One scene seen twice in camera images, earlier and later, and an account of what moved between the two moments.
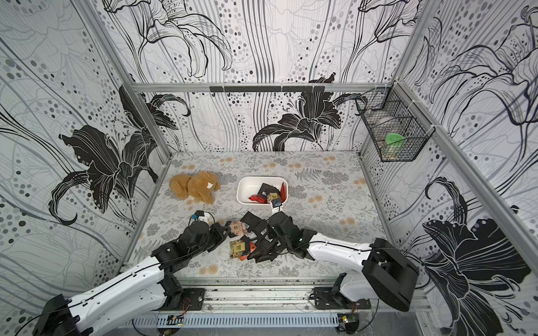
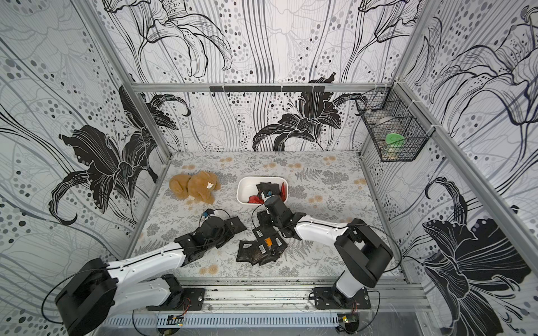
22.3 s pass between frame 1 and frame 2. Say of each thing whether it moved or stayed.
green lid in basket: stayed
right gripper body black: moved
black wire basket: stayed
